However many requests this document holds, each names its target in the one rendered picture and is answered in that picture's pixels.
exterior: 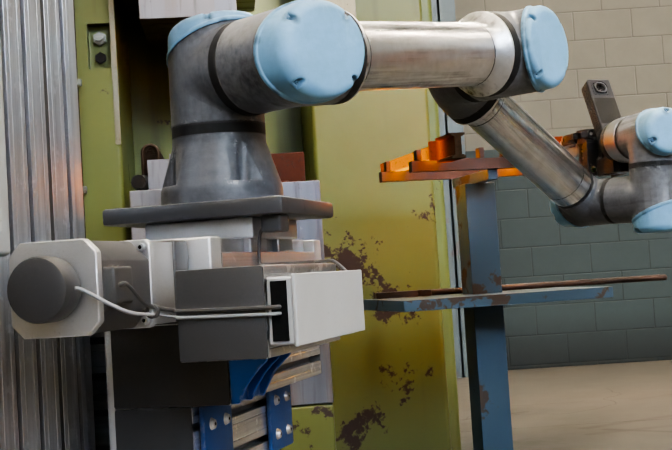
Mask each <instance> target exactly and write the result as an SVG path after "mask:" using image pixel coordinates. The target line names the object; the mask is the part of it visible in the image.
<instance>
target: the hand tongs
mask: <svg viewBox="0 0 672 450"><path fill-rule="evenodd" d="M666 279H667V275H665V274H662V275H659V274H658V275H643V276H628V277H612V278H597V279H581V280H566V281H551V282H535V283H520V284H505V285H502V291H507V290H522V289H538V288H553V287H568V286H583V285H599V284H614V283H629V282H644V281H660V280H666ZM461 293H463V291H462V287H459V288H444V289H427V290H411V291H395V292H380V293H373V298H374V299H387V298H402V297H417V296H431V295H445V294H461Z"/></svg>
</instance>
